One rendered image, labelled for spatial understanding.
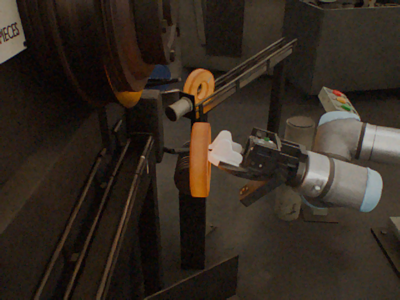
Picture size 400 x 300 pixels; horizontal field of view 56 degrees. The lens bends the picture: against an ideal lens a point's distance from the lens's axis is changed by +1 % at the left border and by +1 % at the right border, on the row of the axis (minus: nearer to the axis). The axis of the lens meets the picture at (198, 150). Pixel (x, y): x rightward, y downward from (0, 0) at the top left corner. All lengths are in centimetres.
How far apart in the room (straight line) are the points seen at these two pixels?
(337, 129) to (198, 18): 279
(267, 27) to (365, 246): 221
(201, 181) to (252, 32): 290
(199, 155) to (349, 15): 239
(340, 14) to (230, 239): 183
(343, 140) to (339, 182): 18
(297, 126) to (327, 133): 69
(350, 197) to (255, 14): 283
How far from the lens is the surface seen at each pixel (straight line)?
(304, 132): 162
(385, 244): 191
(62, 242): 76
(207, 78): 143
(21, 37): 70
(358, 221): 201
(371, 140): 94
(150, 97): 113
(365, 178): 81
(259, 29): 352
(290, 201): 182
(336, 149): 92
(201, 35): 363
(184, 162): 130
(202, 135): 71
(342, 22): 296
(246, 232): 181
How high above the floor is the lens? 124
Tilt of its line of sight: 31 degrees down
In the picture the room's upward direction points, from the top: straight up
